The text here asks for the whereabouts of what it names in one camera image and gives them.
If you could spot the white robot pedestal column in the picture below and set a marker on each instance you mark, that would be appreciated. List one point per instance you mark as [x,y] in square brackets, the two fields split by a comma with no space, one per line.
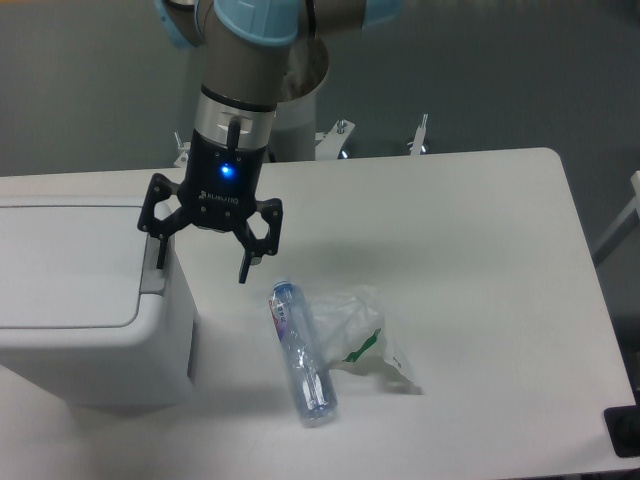
[293,133]

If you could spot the black clamp at table edge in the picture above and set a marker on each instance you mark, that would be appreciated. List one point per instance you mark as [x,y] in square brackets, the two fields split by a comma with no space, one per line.
[623,427]

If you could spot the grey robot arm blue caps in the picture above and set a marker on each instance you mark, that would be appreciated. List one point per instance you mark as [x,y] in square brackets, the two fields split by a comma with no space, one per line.
[248,45]

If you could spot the white plastic trash can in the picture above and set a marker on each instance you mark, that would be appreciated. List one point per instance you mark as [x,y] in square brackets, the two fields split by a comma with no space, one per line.
[93,310]

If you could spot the clear plastic water bottle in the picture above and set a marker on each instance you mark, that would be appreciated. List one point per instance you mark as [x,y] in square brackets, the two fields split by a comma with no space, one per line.
[307,371]

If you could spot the white pedestal base frame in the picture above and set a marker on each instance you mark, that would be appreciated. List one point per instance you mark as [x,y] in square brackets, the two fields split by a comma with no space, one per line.
[338,143]

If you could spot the white furniture leg right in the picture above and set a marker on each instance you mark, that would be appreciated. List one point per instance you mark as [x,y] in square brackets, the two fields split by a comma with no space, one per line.
[620,228]

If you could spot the clear crumpled plastic bag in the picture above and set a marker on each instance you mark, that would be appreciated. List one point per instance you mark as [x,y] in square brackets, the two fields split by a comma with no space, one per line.
[351,325]

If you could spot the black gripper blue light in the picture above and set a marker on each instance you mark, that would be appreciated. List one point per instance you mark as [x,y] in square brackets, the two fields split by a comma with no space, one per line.
[222,185]

